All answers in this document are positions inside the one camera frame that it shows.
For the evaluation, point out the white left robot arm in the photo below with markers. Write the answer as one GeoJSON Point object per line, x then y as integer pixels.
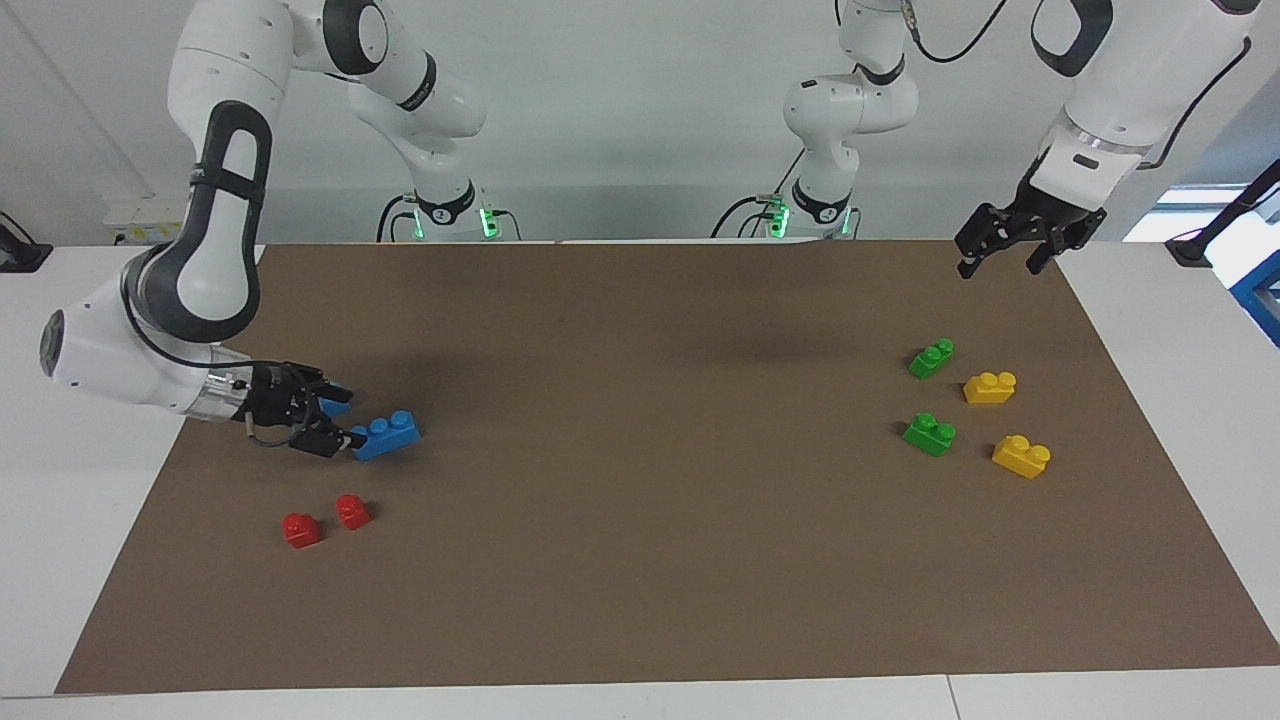
{"type": "Point", "coordinates": [1100, 90]}

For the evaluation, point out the brown table mat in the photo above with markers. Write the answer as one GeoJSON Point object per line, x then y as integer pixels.
{"type": "Point", "coordinates": [640, 580]}

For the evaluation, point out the red one-stud toy block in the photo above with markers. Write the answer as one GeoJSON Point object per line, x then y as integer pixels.
{"type": "Point", "coordinates": [352, 513]}
{"type": "Point", "coordinates": [301, 531]}

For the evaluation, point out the yellow two-stud toy block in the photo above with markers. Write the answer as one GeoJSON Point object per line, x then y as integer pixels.
{"type": "Point", "coordinates": [1020, 458]}
{"type": "Point", "coordinates": [990, 389]}

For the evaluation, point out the green two-stud toy block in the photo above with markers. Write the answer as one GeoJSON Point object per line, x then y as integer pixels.
{"type": "Point", "coordinates": [930, 360]}
{"type": "Point", "coordinates": [930, 435]}

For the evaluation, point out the blue three-stud toy block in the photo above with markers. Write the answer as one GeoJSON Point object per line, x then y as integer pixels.
{"type": "Point", "coordinates": [335, 407]}
{"type": "Point", "coordinates": [390, 435]}

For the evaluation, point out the blue metal frame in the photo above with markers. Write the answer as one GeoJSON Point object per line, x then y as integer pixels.
{"type": "Point", "coordinates": [1262, 300]}

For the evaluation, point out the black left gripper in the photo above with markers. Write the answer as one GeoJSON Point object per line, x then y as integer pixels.
{"type": "Point", "coordinates": [1050, 215]}

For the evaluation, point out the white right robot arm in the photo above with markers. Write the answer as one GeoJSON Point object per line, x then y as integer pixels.
{"type": "Point", "coordinates": [200, 280]}

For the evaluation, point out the green lit base connector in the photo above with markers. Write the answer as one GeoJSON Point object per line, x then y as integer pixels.
{"type": "Point", "coordinates": [778, 215]}
{"type": "Point", "coordinates": [488, 220]}

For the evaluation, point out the black camera stand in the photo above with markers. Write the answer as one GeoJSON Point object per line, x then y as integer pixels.
{"type": "Point", "coordinates": [1190, 250]}

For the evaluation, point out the black table clamp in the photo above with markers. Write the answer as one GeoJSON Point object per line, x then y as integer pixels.
{"type": "Point", "coordinates": [20, 255]}

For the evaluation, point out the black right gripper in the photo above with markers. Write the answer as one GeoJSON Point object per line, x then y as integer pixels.
{"type": "Point", "coordinates": [275, 395]}

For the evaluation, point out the white wall socket box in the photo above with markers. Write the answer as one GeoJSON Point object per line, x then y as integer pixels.
{"type": "Point", "coordinates": [150, 215]}

